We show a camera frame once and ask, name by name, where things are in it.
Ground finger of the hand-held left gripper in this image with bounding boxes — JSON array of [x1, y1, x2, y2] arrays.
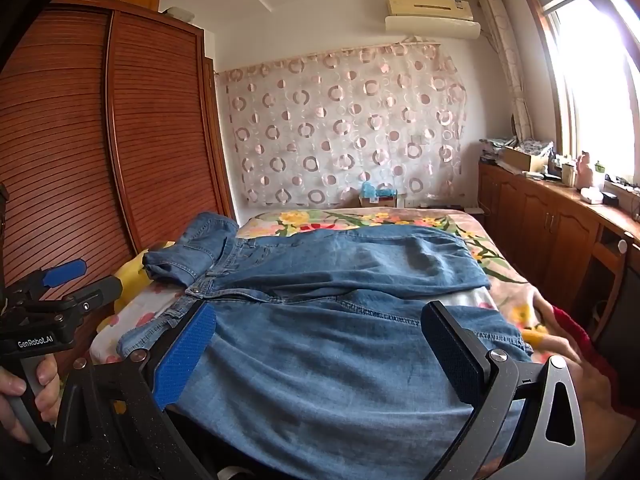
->
[[4, 259, 88, 303], [27, 276, 124, 333]]

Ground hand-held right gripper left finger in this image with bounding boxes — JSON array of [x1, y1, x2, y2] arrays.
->
[[50, 304, 218, 480]]

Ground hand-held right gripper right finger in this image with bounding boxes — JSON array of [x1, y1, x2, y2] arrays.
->
[[421, 300, 587, 480]]

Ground blue denim pants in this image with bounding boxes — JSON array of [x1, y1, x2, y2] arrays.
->
[[117, 224, 535, 480], [142, 211, 242, 288]]

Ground person's left hand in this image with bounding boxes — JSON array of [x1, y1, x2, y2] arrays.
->
[[0, 354, 62, 443]]

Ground red cloth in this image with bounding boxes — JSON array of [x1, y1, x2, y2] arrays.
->
[[542, 305, 618, 386]]

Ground colourful floral blanket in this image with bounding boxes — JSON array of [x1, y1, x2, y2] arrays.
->
[[235, 207, 626, 413]]

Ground wooden louvered wardrobe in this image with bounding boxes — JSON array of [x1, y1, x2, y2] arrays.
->
[[0, 0, 236, 361]]

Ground wooden sideboard cabinet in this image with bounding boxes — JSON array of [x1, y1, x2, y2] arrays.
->
[[477, 157, 640, 341]]

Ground light blue box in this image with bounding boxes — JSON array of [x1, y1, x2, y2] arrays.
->
[[361, 182, 398, 200]]

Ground pile of printed papers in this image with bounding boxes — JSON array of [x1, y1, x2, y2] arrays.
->
[[480, 137, 506, 163]]

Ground cardboard box with patterned cloth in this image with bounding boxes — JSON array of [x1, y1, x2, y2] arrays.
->
[[500, 140, 555, 173]]

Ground pink figurine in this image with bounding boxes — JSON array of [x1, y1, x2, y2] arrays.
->
[[576, 152, 593, 191]]

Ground circle-patterned sheer curtain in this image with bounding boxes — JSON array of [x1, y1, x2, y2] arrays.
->
[[217, 40, 468, 208]]

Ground white patterned window curtain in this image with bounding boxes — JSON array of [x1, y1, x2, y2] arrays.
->
[[477, 0, 538, 143]]

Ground wooden-framed window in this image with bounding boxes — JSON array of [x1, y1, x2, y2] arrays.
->
[[520, 0, 640, 171]]

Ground white air conditioner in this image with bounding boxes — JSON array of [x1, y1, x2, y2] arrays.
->
[[384, 0, 482, 40]]

